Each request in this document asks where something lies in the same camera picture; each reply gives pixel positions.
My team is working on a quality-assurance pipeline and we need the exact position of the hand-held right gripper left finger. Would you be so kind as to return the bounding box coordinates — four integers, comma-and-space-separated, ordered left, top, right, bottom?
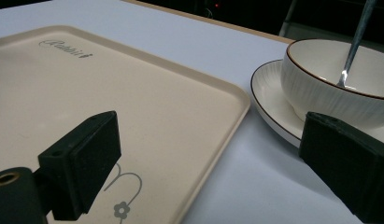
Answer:
37, 110, 122, 221

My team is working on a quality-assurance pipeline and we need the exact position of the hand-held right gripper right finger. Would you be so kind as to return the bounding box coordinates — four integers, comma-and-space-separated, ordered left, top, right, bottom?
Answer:
298, 111, 384, 224

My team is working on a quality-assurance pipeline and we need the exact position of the white ceramic bowl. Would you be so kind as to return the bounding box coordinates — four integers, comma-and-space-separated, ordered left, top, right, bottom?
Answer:
280, 38, 384, 130

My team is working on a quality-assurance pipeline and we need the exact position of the white saucer with dark rim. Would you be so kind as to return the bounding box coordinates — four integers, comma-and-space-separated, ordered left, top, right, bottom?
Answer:
250, 59, 384, 148

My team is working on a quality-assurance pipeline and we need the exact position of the metal spoon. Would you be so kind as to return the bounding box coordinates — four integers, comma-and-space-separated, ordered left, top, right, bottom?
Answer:
336, 0, 377, 89

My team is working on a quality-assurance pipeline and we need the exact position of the beige plastic tray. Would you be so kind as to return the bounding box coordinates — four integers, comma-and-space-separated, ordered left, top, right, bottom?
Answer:
0, 25, 251, 224

